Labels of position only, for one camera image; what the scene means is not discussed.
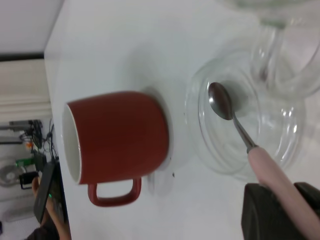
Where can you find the red ceramic mug white inside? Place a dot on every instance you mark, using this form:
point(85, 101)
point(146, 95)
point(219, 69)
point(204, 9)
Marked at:
point(120, 135)

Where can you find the clear round glass saucer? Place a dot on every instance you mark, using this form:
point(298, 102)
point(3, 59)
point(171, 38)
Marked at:
point(275, 140)

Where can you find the small black box device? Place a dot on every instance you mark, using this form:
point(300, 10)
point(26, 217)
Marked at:
point(28, 179)

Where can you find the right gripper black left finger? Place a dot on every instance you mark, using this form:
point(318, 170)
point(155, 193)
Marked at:
point(262, 217)

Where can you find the beige panel with dark edge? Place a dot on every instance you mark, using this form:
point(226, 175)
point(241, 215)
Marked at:
point(22, 82)

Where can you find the grey shelf board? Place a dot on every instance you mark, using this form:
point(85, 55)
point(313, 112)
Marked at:
point(20, 124)

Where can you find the green circuit board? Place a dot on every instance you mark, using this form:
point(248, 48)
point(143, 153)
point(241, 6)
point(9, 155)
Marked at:
point(25, 162)

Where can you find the white round fan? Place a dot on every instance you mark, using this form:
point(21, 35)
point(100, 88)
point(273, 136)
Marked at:
point(10, 172)

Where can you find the black tablet device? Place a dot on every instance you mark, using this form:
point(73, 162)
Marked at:
point(48, 187)

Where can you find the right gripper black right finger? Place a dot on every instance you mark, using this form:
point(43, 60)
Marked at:
point(311, 193)

